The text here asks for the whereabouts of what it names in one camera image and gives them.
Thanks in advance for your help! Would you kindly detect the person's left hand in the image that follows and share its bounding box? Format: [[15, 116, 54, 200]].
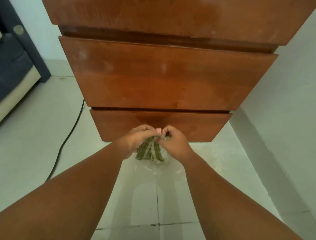
[[116, 124, 162, 160]]

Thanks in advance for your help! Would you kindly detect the brown wooden bedside cabinet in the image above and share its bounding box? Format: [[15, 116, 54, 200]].
[[41, 0, 316, 143]]

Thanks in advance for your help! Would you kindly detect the person's left forearm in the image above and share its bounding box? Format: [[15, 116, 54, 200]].
[[0, 141, 125, 240]]

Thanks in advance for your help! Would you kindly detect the green checked cleaning cloth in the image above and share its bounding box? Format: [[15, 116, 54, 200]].
[[135, 135, 171, 163]]

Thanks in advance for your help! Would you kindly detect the person's right forearm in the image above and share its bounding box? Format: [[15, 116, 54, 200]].
[[182, 152, 304, 240]]

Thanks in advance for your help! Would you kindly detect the person's right hand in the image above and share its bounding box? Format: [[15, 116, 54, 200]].
[[154, 125, 196, 166]]

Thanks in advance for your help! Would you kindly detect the black power cable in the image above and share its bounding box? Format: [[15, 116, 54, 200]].
[[45, 98, 86, 183]]

